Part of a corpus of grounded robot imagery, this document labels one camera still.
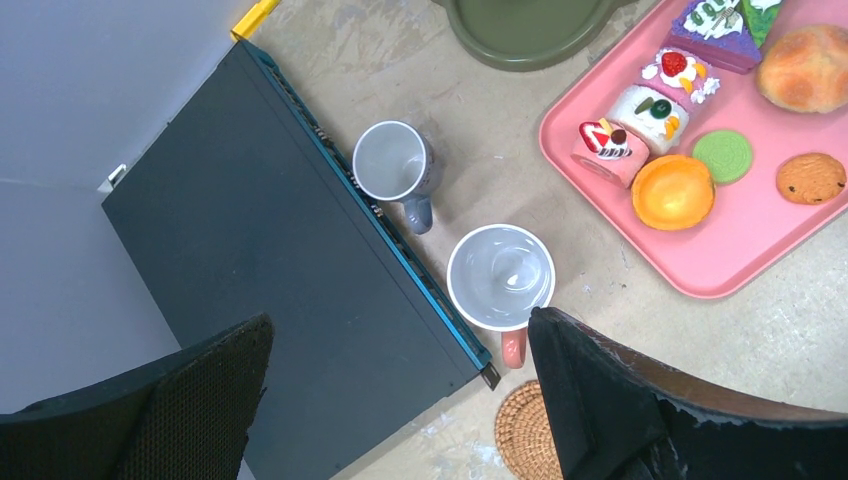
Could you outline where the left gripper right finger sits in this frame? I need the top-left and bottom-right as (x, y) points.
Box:
(528, 307), (847, 479)

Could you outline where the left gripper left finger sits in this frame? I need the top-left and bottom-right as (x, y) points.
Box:
(1, 314), (274, 479)

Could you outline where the pink serving tray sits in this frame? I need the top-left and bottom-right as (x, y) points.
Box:
(539, 1), (847, 299)

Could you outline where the white roll cake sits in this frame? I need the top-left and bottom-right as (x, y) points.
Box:
(604, 85), (690, 156)

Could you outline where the pink cream cake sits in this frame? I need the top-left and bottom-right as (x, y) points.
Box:
(635, 48), (721, 113)

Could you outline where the green three-tier stand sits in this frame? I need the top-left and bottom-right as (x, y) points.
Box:
(434, 0), (632, 72)

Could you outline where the purple green cake slice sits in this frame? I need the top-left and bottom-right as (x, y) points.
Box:
(664, 0), (782, 74)

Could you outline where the woven rattan coaster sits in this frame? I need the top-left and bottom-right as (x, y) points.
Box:
(494, 380), (564, 480)

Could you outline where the pink mug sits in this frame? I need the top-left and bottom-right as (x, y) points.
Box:
(446, 223), (556, 369)

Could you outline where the dark blue flat box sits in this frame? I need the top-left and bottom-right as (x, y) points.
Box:
(102, 40), (500, 479)

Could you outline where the orange egg tart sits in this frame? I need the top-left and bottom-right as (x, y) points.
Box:
(630, 154), (716, 231)

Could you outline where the pink strawberry roll cake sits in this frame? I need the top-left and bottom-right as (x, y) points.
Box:
(570, 118), (650, 189)

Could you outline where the green macaron near tart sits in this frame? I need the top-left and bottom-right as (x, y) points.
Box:
(692, 129), (753, 184)

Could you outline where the chocolate chip cookie lower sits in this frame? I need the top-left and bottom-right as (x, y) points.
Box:
(776, 152), (847, 205)

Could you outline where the grey mug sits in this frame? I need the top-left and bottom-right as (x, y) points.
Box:
(352, 120), (443, 235)

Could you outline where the round bread bun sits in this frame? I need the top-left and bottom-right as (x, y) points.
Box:
(756, 24), (847, 114)

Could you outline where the yellow screwdriver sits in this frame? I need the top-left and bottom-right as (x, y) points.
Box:
(230, 0), (280, 42)

